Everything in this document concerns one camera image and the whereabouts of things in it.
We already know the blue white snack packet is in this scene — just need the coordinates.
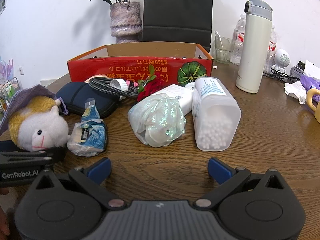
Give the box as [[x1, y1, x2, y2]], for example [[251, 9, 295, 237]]
[[67, 98, 107, 157]]

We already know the cotton swab plastic box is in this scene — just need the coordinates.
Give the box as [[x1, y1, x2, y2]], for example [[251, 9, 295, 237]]
[[191, 77, 241, 151]]

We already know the purple knitted hat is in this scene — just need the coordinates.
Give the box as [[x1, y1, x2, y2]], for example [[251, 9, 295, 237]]
[[1, 85, 68, 134]]

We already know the navy zipper pouch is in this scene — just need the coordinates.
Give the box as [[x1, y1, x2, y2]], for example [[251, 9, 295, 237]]
[[56, 82, 119, 119]]

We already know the iridescent white bagged item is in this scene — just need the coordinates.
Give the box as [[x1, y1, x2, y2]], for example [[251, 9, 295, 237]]
[[128, 93, 186, 148]]

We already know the grey braided cable coil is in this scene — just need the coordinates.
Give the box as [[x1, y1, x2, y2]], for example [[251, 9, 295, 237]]
[[88, 76, 139, 99]]

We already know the white cream bottle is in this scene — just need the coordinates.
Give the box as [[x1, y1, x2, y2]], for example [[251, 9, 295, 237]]
[[154, 82, 195, 116]]

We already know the white ribbed bottle cap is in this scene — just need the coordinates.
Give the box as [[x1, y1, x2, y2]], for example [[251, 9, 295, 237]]
[[110, 79, 129, 92]]

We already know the red artificial rose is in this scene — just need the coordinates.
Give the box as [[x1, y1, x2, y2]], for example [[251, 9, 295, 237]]
[[137, 65, 167, 102]]

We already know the hamster plush toy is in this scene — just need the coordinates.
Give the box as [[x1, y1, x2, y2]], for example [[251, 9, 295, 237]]
[[8, 95, 71, 152]]

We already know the white thermos bottle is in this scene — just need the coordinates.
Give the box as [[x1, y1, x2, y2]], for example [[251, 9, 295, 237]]
[[236, 0, 272, 94]]

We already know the crumpled white tissue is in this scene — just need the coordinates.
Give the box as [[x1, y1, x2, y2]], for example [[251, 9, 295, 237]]
[[284, 80, 307, 104]]

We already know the yellow mug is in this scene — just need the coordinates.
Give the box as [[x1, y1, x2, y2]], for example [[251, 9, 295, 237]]
[[305, 87, 320, 124]]

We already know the purple cloth item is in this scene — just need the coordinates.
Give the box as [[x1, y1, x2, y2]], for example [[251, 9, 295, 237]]
[[300, 74, 320, 92]]

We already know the red orange cardboard box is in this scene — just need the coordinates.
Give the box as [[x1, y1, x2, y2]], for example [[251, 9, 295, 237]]
[[67, 42, 214, 86]]

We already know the small white robot toy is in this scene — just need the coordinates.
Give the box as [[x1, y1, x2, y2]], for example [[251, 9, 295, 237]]
[[271, 49, 290, 74]]

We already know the clear drinking glass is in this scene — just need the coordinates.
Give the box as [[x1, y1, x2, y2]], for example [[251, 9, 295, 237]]
[[215, 31, 235, 64]]

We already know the water bottle pack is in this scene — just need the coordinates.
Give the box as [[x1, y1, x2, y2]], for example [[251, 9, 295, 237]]
[[231, 15, 277, 73]]

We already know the purple ceramic vase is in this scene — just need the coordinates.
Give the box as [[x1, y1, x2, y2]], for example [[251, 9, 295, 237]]
[[110, 2, 142, 44]]

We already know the black paper bag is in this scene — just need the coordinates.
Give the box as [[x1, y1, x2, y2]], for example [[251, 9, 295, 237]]
[[142, 0, 213, 51]]

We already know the wire rack with items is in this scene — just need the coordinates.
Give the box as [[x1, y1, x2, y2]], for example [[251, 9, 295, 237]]
[[0, 56, 24, 120]]

